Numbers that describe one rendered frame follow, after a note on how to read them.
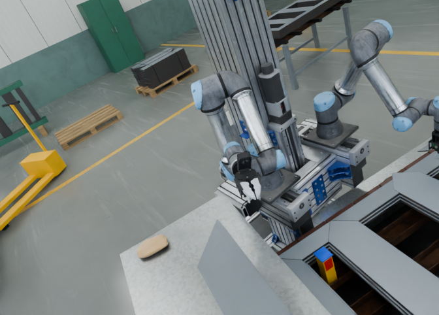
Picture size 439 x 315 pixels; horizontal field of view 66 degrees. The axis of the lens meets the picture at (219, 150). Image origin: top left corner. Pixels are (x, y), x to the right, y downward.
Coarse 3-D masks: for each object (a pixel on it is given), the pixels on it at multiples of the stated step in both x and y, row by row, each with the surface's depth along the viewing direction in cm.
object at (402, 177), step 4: (408, 172) 174; (412, 172) 174; (416, 172) 173; (396, 176) 175; (400, 176) 174; (404, 176) 173; (408, 176) 172; (412, 176) 171; (396, 180) 173; (400, 180) 172; (404, 180) 171; (396, 184) 170; (400, 184) 170
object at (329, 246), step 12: (384, 204) 164; (408, 204) 162; (420, 204) 156; (372, 216) 162; (432, 216) 152; (336, 252) 152; (348, 264) 146; (360, 276) 141; (372, 288) 136; (396, 300) 126; (408, 312) 122
